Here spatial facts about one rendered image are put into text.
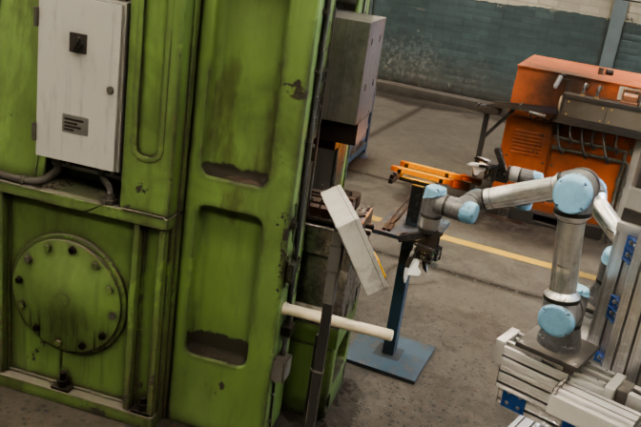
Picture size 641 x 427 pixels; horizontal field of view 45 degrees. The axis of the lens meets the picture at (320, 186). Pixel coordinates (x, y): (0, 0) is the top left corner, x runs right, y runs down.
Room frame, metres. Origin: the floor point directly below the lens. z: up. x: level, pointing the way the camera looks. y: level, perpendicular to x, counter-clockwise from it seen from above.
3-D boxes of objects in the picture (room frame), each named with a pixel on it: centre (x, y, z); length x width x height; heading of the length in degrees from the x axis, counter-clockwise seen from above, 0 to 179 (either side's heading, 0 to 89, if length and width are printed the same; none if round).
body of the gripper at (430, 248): (2.56, -0.40, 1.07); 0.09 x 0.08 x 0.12; 54
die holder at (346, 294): (3.22, 0.06, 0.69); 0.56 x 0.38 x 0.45; 77
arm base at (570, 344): (2.45, -0.90, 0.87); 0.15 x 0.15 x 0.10
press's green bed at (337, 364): (3.22, 0.06, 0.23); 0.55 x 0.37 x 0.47; 77
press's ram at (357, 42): (3.21, 0.06, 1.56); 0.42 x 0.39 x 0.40; 77
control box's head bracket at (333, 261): (2.56, -0.12, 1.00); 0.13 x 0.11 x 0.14; 167
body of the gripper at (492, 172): (3.64, -0.84, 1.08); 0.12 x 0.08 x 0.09; 68
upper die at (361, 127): (3.16, 0.07, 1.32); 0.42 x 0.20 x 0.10; 77
